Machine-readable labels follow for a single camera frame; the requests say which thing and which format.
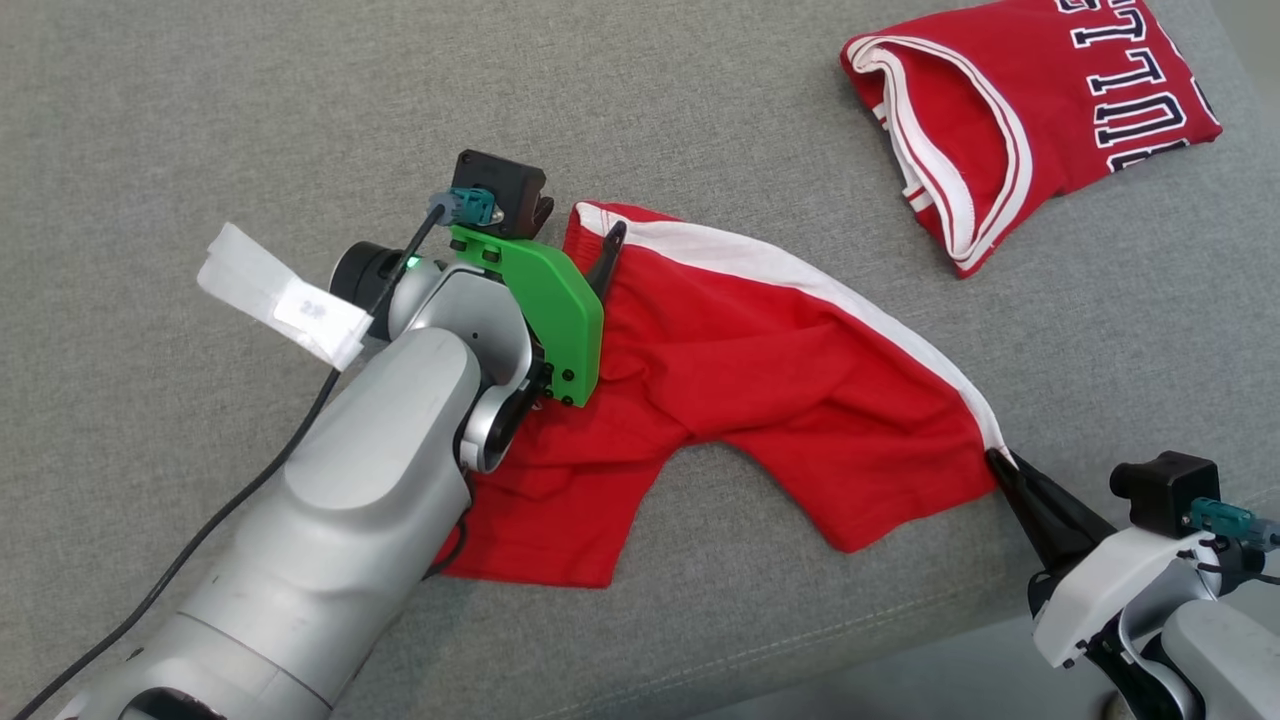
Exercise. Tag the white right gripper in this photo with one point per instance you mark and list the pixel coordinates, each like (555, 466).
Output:
(1110, 590)

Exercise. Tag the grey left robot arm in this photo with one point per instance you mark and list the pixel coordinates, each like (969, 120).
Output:
(370, 480)

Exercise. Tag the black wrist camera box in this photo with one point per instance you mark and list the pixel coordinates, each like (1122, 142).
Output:
(505, 190)
(1165, 490)

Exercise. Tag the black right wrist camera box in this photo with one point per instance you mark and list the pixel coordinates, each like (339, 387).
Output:
(1165, 490)

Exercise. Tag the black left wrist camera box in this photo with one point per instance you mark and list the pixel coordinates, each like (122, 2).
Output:
(505, 190)

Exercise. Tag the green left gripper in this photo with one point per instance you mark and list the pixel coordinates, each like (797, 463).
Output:
(560, 320)

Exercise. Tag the red shorts with white stripes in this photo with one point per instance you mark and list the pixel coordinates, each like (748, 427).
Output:
(780, 380)

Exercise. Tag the red jersey with white sleeves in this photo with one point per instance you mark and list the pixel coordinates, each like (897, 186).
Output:
(1060, 100)

